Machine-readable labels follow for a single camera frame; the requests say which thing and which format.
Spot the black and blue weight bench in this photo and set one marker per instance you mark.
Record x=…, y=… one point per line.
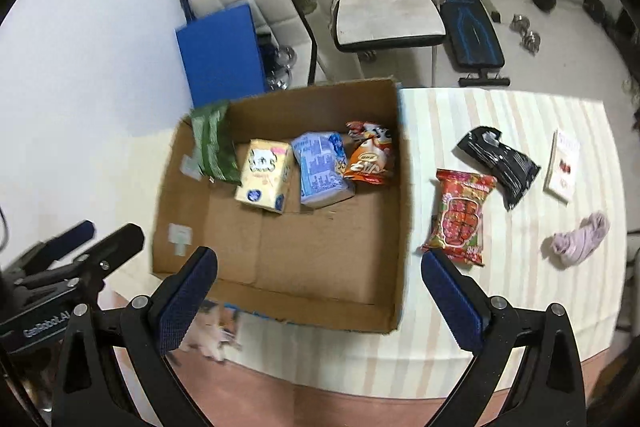
x=470, y=27

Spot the striped tablecloth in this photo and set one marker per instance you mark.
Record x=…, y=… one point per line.
x=500, y=307

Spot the white flat box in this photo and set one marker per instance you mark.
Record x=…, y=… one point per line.
x=562, y=167

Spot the red snack packet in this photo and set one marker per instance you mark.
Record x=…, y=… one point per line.
x=460, y=212

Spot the orange snack packet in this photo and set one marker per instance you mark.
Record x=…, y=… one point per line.
x=370, y=162

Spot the black plastic packet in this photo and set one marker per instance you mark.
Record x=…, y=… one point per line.
x=505, y=162

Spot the white padded chair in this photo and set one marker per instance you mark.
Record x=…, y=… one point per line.
x=390, y=12

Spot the blue tissue pack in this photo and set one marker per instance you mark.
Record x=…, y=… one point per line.
x=320, y=167

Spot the chrome dumbbell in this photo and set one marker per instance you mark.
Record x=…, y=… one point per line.
x=532, y=42
x=520, y=23
x=281, y=67

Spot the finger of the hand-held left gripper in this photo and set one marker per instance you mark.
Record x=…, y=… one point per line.
x=70, y=237
x=117, y=244

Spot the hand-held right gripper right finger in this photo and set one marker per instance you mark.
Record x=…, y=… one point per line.
x=452, y=302

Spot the blurred printed packet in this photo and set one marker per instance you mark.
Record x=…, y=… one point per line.
x=210, y=337

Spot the yellow tissue pack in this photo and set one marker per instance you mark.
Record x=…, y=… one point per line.
x=262, y=177

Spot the green snack packet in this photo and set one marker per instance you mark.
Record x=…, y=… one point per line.
x=215, y=147

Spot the blue flat board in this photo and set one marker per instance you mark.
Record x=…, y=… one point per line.
x=220, y=57

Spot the brown cardboard box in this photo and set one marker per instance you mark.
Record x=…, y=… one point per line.
x=310, y=247

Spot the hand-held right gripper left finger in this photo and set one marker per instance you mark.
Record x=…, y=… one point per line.
x=187, y=302

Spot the black weight plate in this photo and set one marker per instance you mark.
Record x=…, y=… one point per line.
x=594, y=8

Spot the purple cloth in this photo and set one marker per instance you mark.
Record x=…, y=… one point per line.
x=575, y=244

